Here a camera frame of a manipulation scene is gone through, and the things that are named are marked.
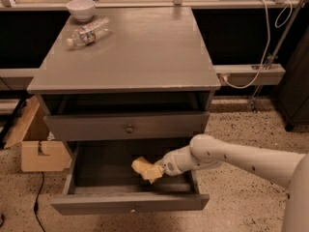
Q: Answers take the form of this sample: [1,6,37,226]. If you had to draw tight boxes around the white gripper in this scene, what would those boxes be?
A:
[141,147,193,184]

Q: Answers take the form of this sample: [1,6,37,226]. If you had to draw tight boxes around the yellow sponge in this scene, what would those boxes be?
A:
[131,157,154,175]

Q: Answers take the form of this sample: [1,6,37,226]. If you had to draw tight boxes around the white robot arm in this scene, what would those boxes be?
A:
[142,134,309,232]

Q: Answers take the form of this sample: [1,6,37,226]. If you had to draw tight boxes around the closed grey upper drawer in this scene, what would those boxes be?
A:
[44,112,210,141]

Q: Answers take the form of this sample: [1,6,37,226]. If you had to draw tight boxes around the open grey lower drawer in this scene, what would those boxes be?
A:
[51,138,210,216]

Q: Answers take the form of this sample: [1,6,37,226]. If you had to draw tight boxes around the grey wooden drawer cabinet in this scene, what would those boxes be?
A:
[26,6,222,216]

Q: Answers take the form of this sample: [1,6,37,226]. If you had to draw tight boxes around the cardboard box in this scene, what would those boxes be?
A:
[4,97,71,172]

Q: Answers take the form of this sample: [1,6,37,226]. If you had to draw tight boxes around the clear plastic water bottle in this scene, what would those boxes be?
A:
[67,17,110,47]

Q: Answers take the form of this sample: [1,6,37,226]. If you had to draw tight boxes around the metal support rod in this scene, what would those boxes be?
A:
[248,0,309,113]

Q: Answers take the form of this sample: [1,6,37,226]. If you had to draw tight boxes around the white ceramic bowl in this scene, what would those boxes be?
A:
[66,0,96,22]

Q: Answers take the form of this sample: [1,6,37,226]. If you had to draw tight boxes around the black floor cable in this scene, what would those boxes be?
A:
[33,171,46,232]

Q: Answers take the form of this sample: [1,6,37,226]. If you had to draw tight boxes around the white hanging cable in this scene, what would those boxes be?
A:
[221,0,293,90]

